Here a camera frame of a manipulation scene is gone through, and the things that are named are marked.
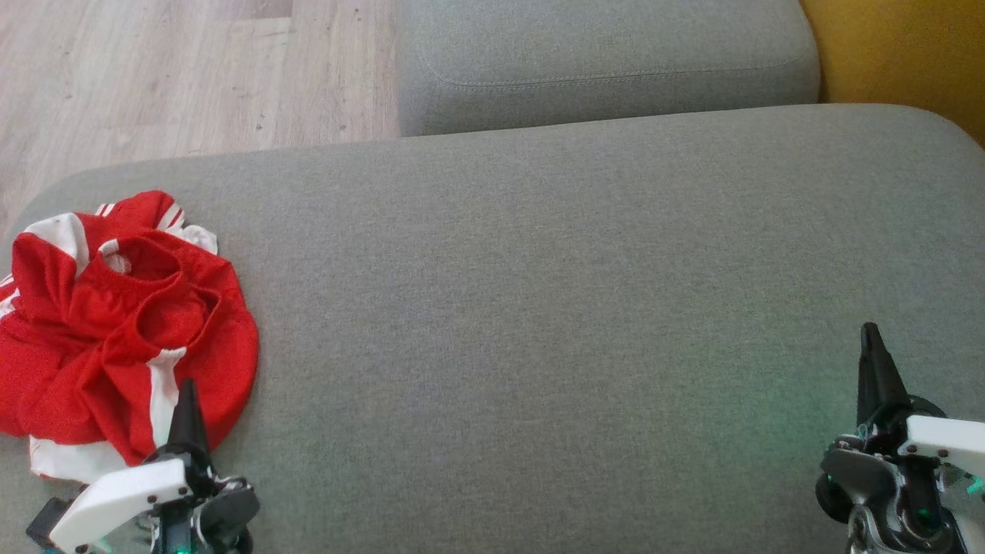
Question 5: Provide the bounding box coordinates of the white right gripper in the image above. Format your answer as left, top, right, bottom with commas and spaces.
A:
816, 322, 985, 554

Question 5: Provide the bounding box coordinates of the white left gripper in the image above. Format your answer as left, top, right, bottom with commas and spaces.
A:
46, 378, 261, 554

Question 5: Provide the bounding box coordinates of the red and white jersey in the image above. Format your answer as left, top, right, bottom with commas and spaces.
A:
0, 254, 260, 482

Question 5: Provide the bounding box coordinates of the red garment with white trim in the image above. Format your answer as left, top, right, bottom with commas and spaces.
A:
0, 190, 220, 324

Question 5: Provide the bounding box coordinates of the wide yellow sofa backrest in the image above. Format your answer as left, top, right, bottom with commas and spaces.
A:
800, 0, 985, 149

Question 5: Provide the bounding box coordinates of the large grey sofa ottoman cushion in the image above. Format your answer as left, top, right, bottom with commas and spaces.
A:
0, 104, 985, 554

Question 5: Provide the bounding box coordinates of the grey sofa seat cushion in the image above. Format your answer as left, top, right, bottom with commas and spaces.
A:
394, 0, 821, 138

